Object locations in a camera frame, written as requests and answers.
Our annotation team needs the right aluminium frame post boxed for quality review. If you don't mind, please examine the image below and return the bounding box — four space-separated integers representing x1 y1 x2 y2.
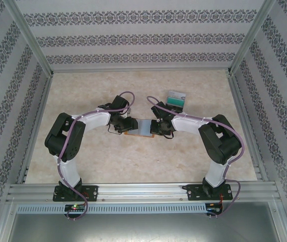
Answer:
227 0 278 76

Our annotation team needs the aluminium mounting rail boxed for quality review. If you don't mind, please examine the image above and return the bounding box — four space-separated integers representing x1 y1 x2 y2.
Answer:
6 183 281 202

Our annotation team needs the aluminium side rail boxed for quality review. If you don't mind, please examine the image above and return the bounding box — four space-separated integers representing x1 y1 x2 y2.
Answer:
228 75 269 182
16 75 53 185

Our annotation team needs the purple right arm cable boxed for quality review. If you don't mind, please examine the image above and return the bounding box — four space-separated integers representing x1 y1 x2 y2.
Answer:
146 95 245 219

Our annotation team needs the left controller circuit board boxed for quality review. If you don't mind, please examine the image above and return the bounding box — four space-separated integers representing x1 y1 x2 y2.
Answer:
64 204 88 212

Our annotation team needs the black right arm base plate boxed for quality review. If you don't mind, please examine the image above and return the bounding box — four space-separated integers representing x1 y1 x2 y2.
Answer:
186 184 234 202

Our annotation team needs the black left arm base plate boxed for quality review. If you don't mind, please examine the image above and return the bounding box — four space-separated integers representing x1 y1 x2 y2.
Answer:
52 185 99 203

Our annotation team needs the grey sheet metal panel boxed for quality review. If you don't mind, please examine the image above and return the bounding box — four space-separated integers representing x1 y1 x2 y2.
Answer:
0 200 287 242

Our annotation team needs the controller circuit board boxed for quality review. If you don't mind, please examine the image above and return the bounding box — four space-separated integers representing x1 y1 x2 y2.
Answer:
207 206 224 215
64 204 88 212

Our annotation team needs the right aluminium side rail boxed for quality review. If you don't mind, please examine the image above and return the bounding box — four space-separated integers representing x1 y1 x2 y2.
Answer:
228 75 269 182

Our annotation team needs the aluminium frame post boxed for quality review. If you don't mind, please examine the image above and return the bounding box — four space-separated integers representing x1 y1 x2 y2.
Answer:
2 0 54 76
227 0 278 76

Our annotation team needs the slotted grey cable duct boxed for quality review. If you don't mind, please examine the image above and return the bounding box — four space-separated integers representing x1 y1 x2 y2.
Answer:
16 203 207 215

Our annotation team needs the orange card holder wallet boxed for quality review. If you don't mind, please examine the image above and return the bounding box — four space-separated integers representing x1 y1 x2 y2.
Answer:
123 118 156 138

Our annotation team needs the left aluminium side rail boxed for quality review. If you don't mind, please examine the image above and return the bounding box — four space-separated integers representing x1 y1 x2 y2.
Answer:
16 75 53 185

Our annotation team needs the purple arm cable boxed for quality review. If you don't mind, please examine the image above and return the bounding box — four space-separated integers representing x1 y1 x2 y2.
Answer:
146 95 245 219
57 90 137 219

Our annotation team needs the teal magnetic stripe card stack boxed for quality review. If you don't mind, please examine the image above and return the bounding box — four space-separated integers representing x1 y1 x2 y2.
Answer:
166 97 186 106

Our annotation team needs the right controller circuit board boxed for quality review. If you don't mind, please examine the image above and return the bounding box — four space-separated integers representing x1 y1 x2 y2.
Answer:
207 206 224 215

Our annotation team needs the thin black left camera cable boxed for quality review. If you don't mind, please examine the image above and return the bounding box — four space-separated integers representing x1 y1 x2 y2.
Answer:
107 125 123 136

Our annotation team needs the left aluminium frame post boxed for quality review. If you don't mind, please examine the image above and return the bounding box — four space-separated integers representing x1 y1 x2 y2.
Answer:
2 0 54 76

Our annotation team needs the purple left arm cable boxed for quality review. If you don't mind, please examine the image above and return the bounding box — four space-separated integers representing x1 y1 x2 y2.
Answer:
57 90 137 219

